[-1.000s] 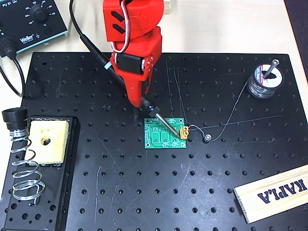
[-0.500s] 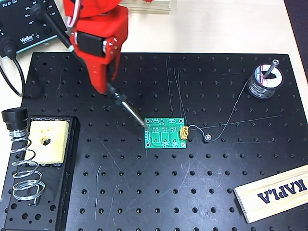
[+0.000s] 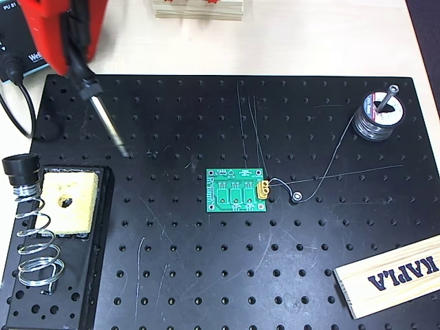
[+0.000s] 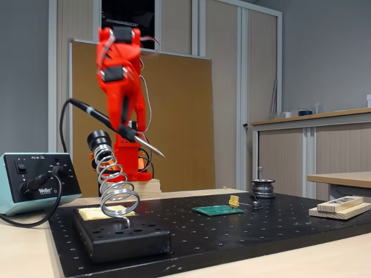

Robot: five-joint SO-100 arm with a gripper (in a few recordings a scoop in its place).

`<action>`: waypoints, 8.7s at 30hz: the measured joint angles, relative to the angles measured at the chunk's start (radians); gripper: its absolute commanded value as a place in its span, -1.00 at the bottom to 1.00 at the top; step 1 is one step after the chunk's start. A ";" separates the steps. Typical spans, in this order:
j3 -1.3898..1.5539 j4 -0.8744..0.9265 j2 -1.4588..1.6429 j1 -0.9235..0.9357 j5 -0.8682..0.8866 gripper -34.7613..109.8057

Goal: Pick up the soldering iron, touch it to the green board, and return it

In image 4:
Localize black soldering stand base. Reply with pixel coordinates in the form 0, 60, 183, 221
72, 207, 171, 264

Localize wooden-topped side table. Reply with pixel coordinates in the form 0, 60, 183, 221
306, 171, 371, 203

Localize black perforated breadboard plate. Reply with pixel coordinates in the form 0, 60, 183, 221
48, 191, 371, 278

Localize yellow cleaning sponge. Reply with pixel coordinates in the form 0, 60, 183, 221
78, 204, 136, 221

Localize green circuit board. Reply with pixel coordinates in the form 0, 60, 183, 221
191, 204, 245, 217

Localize silver spring iron holder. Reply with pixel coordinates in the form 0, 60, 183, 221
86, 129, 141, 229

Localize wooden plank with Kapla print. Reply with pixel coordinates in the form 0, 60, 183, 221
317, 196, 365, 212

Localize tall beige cabinet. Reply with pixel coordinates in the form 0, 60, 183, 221
48, 0, 283, 192

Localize thin solder wire strand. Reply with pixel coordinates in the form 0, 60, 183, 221
238, 193, 264, 210

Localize stacked wooden blocks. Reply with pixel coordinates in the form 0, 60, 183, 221
308, 202, 371, 221

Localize solder wire spool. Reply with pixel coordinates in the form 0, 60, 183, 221
250, 178, 277, 199

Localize low beige sliding-door cabinet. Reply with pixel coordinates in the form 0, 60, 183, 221
249, 107, 371, 200

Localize teal Weller soldering station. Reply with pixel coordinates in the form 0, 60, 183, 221
0, 152, 82, 217

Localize black soldering iron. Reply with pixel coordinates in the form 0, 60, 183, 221
69, 98, 166, 159

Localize light wooden block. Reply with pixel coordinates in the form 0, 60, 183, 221
100, 178, 162, 200

